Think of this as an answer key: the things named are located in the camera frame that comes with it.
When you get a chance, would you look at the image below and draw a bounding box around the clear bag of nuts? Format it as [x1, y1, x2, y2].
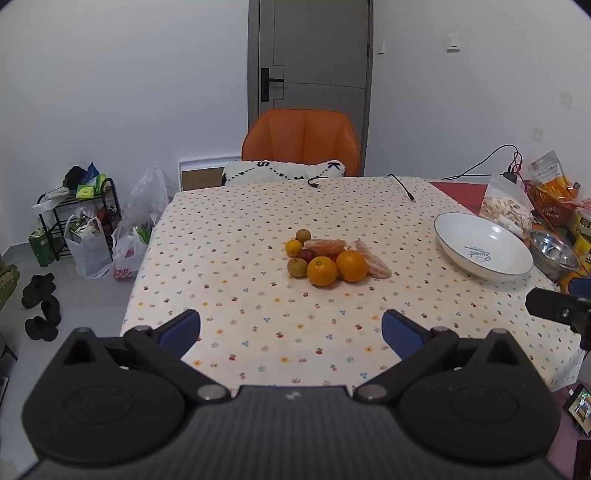
[479, 174, 535, 241]

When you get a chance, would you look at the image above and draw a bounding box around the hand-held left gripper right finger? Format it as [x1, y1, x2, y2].
[353, 309, 530, 404]

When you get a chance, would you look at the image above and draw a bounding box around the white wall box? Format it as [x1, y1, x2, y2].
[446, 28, 473, 53]

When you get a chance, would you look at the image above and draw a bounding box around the black hat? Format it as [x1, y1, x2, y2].
[63, 165, 88, 190]

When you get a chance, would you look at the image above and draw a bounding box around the white framed board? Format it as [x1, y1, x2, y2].
[178, 157, 243, 191]

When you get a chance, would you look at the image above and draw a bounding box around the long black cable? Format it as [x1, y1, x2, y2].
[427, 144, 522, 182]

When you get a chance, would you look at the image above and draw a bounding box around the orange snack packet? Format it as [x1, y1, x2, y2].
[527, 150, 578, 204]

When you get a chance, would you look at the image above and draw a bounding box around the black cable with plug tip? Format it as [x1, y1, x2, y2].
[387, 173, 417, 203]

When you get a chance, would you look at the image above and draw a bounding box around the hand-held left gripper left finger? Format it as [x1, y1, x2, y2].
[59, 309, 231, 405]

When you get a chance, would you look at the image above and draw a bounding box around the dark phone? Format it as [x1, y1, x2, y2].
[573, 439, 591, 480]

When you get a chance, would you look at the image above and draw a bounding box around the red plastic basket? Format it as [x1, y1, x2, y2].
[524, 180, 591, 228]

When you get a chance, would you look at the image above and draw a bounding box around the black door handle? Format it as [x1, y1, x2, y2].
[260, 67, 285, 102]

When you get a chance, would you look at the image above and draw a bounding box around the black slipper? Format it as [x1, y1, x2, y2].
[40, 295, 63, 326]
[24, 316, 59, 343]
[21, 272, 57, 309]

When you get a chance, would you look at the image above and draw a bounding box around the white bag with red print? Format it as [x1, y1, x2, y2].
[112, 226, 151, 282]

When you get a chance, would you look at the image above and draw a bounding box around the floral print tablecloth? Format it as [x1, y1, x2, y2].
[120, 175, 586, 393]

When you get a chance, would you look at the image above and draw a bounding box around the large orange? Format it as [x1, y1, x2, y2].
[335, 249, 369, 282]
[307, 256, 339, 288]

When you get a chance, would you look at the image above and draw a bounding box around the white ceramic bowl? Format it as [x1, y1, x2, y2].
[433, 212, 535, 284]

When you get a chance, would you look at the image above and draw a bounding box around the white plastic bag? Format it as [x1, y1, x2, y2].
[64, 214, 114, 280]

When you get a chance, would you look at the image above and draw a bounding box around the black metal shoe rack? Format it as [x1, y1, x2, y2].
[37, 178, 122, 262]

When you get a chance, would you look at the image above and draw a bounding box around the green packet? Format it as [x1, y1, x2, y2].
[76, 174, 108, 199]

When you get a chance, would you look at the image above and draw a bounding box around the orange leather chair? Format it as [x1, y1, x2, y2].
[241, 109, 362, 177]

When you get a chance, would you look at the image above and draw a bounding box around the red cloth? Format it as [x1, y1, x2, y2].
[428, 181, 491, 216]

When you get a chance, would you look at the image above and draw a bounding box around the white cushion with black print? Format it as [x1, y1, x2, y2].
[222, 159, 346, 186]

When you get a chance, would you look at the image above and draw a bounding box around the stainless steel bowl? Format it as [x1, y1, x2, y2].
[529, 230, 581, 282]

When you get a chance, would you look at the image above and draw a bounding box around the yellow can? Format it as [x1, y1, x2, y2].
[571, 208, 591, 274]

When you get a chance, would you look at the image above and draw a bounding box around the grey door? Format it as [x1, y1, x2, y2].
[248, 0, 374, 177]

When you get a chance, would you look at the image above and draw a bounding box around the red wire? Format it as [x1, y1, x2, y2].
[510, 151, 527, 185]

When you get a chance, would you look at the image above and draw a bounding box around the peeled pomelo segment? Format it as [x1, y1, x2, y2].
[349, 239, 393, 279]
[303, 238, 347, 255]

